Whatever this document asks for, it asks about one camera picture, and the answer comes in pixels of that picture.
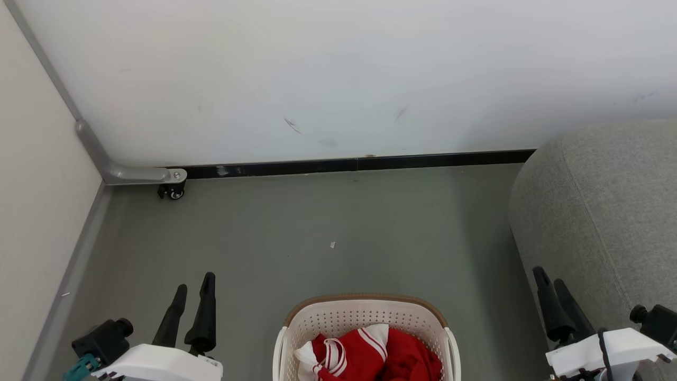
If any cream perforated laundry basket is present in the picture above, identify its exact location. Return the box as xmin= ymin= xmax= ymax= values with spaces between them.
xmin=272 ymin=294 xmax=462 ymax=381

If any grey wall skirting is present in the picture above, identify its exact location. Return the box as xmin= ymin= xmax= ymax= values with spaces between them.
xmin=21 ymin=180 xmax=113 ymax=381

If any teal cable connector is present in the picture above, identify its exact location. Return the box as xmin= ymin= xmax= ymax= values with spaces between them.
xmin=62 ymin=354 xmax=101 ymax=381

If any grey fabric sofa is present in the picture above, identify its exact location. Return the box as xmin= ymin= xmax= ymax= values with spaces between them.
xmin=508 ymin=119 xmax=677 ymax=381

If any left gripper's black motor box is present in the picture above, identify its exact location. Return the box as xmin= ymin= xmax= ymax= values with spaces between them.
xmin=71 ymin=317 xmax=134 ymax=367

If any right arm's thin black cable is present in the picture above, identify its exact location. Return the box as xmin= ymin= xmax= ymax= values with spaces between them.
xmin=597 ymin=328 xmax=615 ymax=381

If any red white-striped garment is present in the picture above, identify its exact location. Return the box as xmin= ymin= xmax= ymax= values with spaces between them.
xmin=294 ymin=323 xmax=390 ymax=381

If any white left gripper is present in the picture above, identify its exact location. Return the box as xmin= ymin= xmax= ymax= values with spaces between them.
xmin=90 ymin=272 xmax=224 ymax=381

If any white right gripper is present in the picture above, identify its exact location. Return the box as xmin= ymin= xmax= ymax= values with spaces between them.
xmin=532 ymin=266 xmax=677 ymax=381

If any black caster wheel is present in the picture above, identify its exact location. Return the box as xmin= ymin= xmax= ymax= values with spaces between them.
xmin=157 ymin=182 xmax=187 ymax=201

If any black baseboard strip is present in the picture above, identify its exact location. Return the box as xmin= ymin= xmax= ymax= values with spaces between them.
xmin=182 ymin=149 xmax=536 ymax=179

